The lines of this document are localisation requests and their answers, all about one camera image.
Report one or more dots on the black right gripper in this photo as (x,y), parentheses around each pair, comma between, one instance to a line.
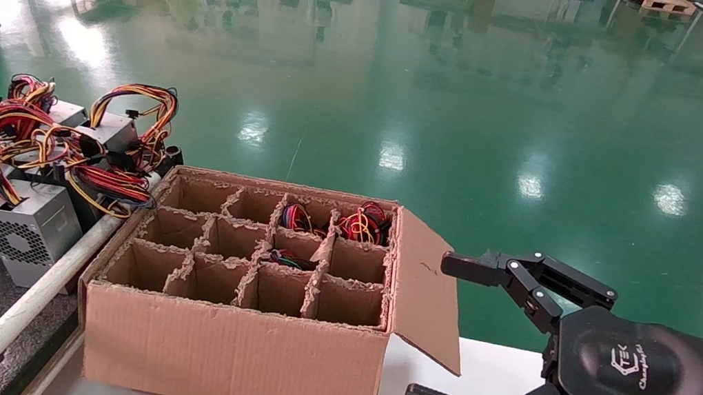
(632,372)

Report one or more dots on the cardboard cell divider insert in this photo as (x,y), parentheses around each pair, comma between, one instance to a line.
(353,282)

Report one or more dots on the brown cardboard box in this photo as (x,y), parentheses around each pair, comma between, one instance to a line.
(230,354)

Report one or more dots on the wooden pallet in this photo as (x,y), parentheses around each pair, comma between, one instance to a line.
(660,0)

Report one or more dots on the pile of grey power supplies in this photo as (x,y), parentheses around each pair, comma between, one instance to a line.
(32,233)

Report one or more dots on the long white pipe rail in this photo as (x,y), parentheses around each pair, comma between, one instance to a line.
(21,308)

